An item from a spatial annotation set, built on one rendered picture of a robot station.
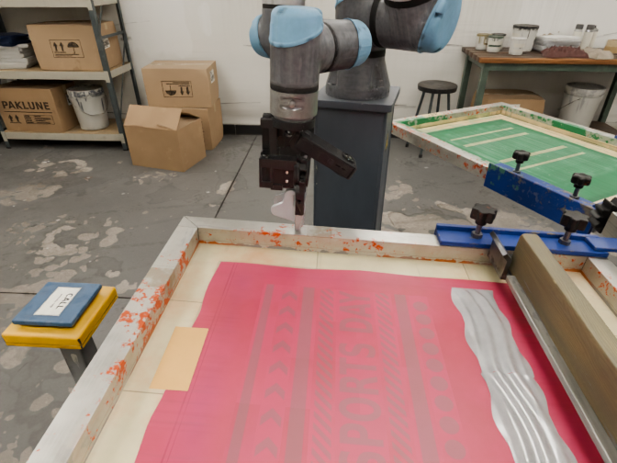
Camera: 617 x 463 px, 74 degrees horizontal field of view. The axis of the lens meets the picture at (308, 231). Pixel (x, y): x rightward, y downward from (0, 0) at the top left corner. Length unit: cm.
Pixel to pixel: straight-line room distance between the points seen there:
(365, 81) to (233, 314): 58
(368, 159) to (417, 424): 63
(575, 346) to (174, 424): 49
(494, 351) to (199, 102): 367
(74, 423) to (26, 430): 147
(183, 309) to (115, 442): 21
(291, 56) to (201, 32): 378
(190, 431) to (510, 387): 40
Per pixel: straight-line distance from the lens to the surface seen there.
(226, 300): 67
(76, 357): 88
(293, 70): 63
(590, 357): 60
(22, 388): 215
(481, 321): 69
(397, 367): 59
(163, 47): 453
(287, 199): 72
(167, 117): 369
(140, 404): 57
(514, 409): 60
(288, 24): 62
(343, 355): 59
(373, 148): 98
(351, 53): 71
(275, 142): 68
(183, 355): 60
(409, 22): 88
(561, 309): 64
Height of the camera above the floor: 144
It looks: 32 degrees down
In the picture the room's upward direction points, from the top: straight up
